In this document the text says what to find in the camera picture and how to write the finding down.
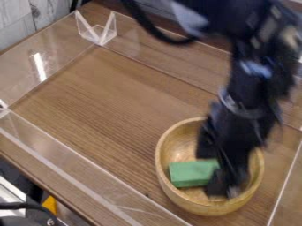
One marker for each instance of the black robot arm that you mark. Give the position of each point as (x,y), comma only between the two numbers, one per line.
(264,33)

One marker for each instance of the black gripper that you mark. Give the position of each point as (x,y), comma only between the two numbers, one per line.
(231,133)

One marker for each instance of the light wooden bowl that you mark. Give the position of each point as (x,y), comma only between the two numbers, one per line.
(176,147)

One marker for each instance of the clear acrylic corner bracket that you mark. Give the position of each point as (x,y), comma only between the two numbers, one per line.
(97,34)

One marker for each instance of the clear acrylic front wall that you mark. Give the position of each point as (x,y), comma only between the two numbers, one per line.
(85,187)

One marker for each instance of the green rectangular block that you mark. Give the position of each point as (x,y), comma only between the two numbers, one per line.
(191,174)

